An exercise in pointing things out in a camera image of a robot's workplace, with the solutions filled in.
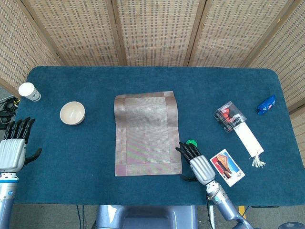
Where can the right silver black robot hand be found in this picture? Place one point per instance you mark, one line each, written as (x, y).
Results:
(202, 169)

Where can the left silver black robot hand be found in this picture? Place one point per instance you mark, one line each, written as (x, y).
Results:
(12, 155)

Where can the gray woven placemat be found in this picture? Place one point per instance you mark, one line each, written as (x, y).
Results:
(147, 133)

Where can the cream bowl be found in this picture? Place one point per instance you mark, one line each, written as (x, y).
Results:
(72, 113)

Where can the right gray-blue robot arm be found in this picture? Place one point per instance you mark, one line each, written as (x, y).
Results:
(224, 202)

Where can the gray-blue robot base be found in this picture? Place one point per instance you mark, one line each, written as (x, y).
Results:
(147, 217)

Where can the picture card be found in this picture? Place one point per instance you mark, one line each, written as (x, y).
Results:
(226, 167)

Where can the green ball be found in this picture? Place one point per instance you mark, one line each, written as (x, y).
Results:
(191, 142)

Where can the white table leg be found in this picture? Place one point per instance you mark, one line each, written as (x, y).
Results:
(212, 220)

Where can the white bookmark with tassel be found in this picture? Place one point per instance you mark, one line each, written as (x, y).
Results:
(247, 138)

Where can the clear box red black print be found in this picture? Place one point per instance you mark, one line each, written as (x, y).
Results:
(228, 117)

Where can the white paper cup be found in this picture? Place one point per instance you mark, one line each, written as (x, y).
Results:
(28, 91)

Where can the blue table cover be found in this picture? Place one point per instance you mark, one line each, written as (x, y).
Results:
(95, 155)

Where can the blue snack packet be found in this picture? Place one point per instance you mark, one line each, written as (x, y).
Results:
(265, 106)

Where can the woven bamboo folding screen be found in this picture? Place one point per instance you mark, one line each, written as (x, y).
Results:
(155, 31)

